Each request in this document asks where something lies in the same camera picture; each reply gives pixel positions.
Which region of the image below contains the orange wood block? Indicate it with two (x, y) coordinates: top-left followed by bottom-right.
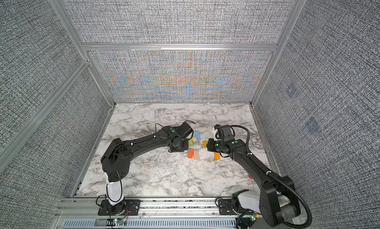
(214, 152), (220, 160)

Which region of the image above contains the red-orange wood block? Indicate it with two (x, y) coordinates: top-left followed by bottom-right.
(188, 149), (194, 159)

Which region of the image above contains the natural tan wood block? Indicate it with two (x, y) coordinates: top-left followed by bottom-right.
(194, 150), (200, 160)

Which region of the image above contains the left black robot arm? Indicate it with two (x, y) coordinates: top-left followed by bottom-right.
(101, 122), (194, 215)

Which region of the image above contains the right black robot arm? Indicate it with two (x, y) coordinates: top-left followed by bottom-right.
(207, 139), (312, 229)

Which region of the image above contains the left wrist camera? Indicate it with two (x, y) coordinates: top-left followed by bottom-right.
(176, 122), (194, 139)

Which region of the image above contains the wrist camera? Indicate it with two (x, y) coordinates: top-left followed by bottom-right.
(214, 125), (235, 141)
(176, 122), (194, 139)

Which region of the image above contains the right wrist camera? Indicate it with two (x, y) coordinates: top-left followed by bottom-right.
(214, 125), (235, 141)

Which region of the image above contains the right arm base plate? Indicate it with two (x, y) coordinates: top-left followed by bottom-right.
(218, 198), (260, 216)

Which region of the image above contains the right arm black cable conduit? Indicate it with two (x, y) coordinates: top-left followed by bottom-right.
(230, 124), (313, 229)

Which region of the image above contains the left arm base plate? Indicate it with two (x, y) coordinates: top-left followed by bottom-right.
(98, 199), (141, 216)

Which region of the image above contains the aluminium mounting rail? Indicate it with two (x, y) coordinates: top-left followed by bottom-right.
(54, 197), (237, 219)

